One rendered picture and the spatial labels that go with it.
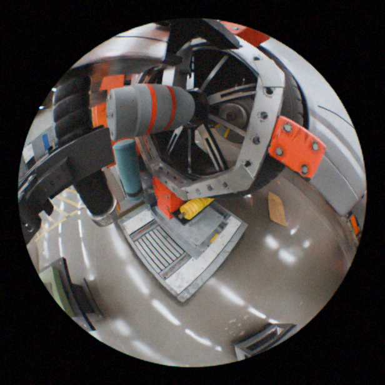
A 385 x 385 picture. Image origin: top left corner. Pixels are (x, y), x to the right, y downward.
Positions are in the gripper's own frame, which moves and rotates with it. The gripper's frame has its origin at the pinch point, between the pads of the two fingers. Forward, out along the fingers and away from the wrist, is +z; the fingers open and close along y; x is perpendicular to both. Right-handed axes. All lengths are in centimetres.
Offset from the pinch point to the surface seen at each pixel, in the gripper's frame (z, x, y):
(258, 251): 66, -83, 47
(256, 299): 27, -83, 70
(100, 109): 7, 6, -60
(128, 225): 1, -75, -45
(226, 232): 56, -75, 11
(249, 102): 67, 13, -10
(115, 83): 16, 21, -60
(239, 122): 63, 0, -11
